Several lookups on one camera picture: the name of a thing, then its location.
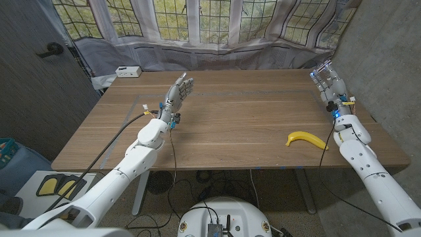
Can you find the white power socket box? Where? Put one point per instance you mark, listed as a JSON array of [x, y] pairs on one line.
[[128, 71]]

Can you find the grey blue bin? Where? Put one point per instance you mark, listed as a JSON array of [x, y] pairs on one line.
[[26, 164]]

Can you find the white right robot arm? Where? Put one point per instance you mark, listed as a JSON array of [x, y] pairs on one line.
[[371, 171]]

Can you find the white pedal board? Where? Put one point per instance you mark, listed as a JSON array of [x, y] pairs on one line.
[[29, 204]]

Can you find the printed window backdrop cloth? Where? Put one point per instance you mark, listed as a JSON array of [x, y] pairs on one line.
[[213, 26]]

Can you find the yellow toy banana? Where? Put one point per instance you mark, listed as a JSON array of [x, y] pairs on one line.
[[306, 136]]

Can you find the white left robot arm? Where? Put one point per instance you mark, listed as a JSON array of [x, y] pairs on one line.
[[108, 184]]

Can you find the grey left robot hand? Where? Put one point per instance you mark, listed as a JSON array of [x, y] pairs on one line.
[[176, 95]]

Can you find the white table leg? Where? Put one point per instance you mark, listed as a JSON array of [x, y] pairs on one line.
[[306, 194], [140, 194]]

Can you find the yellow black foot pedal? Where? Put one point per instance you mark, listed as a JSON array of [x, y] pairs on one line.
[[47, 186], [67, 188]]

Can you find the dark brown door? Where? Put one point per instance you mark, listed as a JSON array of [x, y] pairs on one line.
[[33, 98]]

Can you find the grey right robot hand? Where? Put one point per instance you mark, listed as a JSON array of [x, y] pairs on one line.
[[335, 90]]

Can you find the white round robot torso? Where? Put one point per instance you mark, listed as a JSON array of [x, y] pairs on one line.
[[227, 210]]

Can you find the black round fan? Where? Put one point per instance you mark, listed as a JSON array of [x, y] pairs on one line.
[[159, 182]]

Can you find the teal plastic basket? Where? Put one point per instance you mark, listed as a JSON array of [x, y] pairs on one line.
[[6, 149]]

